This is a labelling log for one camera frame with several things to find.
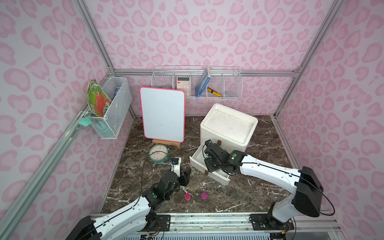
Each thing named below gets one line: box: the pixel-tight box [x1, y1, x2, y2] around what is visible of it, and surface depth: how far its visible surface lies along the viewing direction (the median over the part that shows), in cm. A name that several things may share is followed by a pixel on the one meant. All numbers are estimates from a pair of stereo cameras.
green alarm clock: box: [149, 144, 171, 164], surface depth 97 cm
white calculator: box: [176, 76, 190, 97], surface depth 97 cm
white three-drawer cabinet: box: [200, 103, 259, 152], surface depth 84 cm
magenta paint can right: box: [200, 192, 209, 200], surface depth 81 cm
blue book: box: [195, 66, 211, 98], surface depth 90 cm
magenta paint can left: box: [184, 193, 192, 201], surface depth 83 cm
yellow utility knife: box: [207, 87, 223, 97], surface depth 100 cm
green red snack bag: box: [87, 79, 112, 117], surface depth 74 cm
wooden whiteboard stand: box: [152, 139, 181, 148], surface depth 102 cm
